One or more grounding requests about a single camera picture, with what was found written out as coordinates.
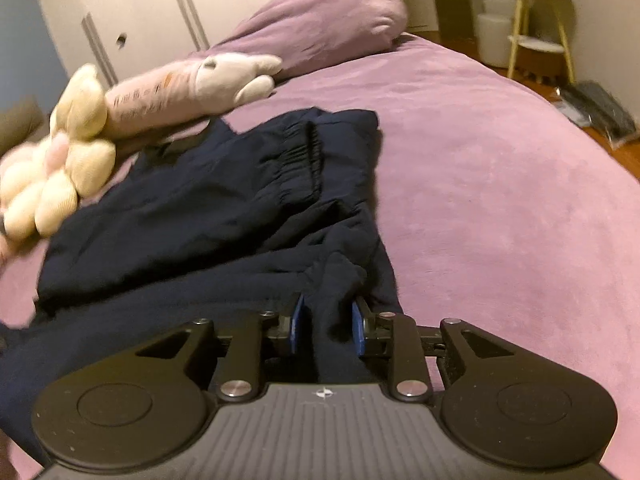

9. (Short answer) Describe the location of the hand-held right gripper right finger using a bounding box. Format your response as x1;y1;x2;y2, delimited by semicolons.
351;299;517;404

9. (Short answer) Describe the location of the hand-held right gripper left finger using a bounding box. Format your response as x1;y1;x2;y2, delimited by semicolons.
132;294;306;405

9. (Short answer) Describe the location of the cream flower plush toy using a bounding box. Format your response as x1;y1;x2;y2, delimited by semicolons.
0;63;119;241

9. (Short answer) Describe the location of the long pink plush pillow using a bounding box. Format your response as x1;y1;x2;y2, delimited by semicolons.
102;54;284;142

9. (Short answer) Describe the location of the white round bin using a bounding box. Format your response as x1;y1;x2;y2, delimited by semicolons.
475;0;517;67

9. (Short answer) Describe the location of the purple pillow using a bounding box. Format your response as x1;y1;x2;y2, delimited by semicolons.
207;0;409;82

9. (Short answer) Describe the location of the navy zip jacket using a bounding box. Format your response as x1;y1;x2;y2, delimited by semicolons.
0;107;404;467

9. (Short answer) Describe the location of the yellow-legged side table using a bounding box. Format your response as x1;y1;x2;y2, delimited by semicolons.
494;0;577;85

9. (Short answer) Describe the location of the black plastic-wrapped package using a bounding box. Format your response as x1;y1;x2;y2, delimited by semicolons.
554;80;640;150

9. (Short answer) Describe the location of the white wardrobe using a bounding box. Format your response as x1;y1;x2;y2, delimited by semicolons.
30;0;387;87

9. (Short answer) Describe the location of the brown cushion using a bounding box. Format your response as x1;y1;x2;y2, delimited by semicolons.
0;94;47;153

